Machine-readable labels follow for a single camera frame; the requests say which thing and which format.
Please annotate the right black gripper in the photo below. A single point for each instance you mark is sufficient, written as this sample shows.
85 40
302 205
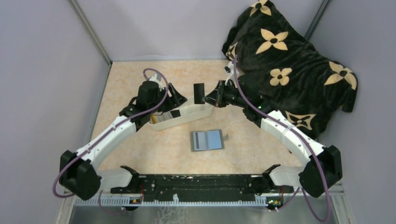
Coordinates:
216 100

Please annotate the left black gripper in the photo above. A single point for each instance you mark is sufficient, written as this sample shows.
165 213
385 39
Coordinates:
176 100

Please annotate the dark credit card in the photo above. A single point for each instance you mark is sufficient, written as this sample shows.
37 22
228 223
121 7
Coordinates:
175 113
199 93

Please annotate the white plastic tray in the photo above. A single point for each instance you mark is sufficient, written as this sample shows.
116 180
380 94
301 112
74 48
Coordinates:
189 112

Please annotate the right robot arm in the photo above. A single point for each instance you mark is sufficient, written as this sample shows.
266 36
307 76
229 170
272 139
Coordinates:
320 166

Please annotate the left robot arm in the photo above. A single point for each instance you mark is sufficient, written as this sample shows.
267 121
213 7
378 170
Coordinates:
79 170

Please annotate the stack of white cards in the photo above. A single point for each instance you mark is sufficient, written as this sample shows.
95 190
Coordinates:
161 117

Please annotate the black floral blanket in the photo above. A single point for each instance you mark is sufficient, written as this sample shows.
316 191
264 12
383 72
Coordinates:
287 71

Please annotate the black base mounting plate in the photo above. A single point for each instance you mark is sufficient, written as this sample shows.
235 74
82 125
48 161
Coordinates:
200 188

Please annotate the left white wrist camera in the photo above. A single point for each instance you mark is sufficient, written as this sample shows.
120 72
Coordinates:
157 79

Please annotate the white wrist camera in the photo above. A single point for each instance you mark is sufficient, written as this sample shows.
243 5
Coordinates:
231 72
157 79

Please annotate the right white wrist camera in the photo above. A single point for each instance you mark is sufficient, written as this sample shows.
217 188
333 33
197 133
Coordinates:
231 72

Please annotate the aluminium frame rail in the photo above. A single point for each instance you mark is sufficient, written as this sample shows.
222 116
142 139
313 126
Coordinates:
106 198

